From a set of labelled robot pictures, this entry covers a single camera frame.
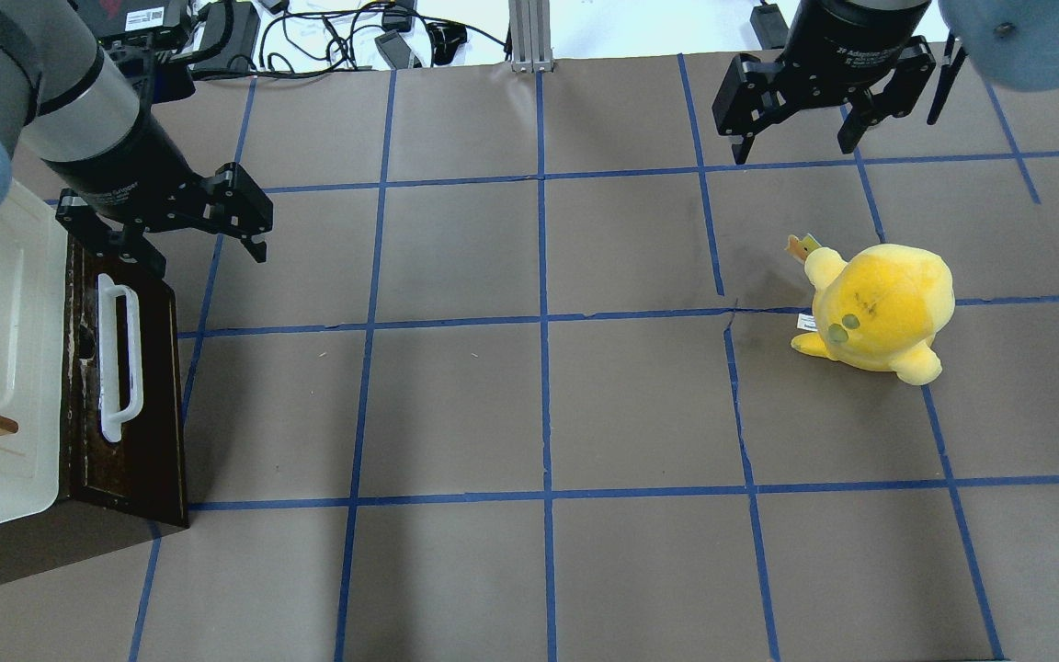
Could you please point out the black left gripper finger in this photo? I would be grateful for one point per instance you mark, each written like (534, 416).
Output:
(139, 252)
(248, 234)

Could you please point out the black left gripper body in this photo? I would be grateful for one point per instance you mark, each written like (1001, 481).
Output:
(114, 177)

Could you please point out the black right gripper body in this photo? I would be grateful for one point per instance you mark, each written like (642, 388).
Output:
(840, 39)

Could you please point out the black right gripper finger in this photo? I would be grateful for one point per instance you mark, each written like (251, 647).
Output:
(742, 142)
(862, 117)

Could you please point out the white drawer handle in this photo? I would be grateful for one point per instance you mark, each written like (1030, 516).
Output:
(119, 339)

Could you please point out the dark wooden drawer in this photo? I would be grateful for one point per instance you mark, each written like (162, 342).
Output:
(123, 446)

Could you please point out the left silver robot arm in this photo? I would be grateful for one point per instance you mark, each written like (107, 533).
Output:
(77, 83)

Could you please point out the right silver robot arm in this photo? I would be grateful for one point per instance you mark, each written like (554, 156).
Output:
(1014, 44)

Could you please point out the white plastic cabinet top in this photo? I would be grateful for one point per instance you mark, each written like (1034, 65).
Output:
(33, 247)

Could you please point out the black electronics box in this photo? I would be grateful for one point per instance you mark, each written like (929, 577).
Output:
(170, 23)

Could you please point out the black power brick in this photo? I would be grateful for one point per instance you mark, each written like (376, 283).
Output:
(229, 33)

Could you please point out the yellow plush toy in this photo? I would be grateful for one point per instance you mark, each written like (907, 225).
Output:
(879, 311)

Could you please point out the aluminium frame post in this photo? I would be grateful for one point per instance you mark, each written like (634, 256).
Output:
(529, 36)

